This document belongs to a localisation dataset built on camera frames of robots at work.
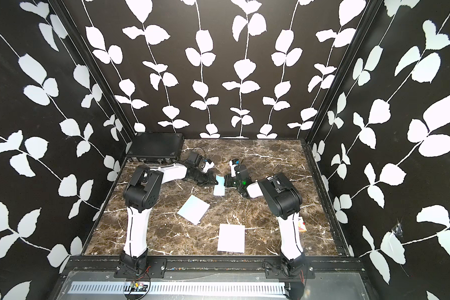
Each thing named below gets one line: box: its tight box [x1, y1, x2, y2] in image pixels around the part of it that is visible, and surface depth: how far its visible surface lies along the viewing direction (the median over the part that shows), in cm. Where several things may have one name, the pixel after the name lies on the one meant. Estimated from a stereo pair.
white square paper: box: [217, 223, 245, 254], surface depth 84 cm
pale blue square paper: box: [177, 194, 210, 226], surface depth 93 cm
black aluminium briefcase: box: [126, 131, 185, 164], surface depth 120 cm
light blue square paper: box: [213, 175, 225, 197], surface depth 100 cm
